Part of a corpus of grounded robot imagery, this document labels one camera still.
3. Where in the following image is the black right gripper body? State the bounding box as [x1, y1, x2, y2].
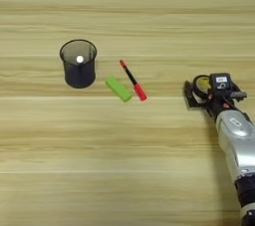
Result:
[186, 83, 249, 118]

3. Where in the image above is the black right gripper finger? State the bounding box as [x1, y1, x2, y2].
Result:
[183, 80, 199, 105]

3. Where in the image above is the black tape roll yellow core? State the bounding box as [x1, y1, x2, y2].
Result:
[191, 74, 212, 101]

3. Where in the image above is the red and black marker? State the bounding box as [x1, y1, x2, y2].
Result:
[119, 59, 148, 103]

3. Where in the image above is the green rectangular eraser block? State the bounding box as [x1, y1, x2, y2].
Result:
[105, 76, 133, 104]

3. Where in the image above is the black mesh pen cup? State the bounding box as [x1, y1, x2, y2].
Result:
[59, 38, 99, 90]

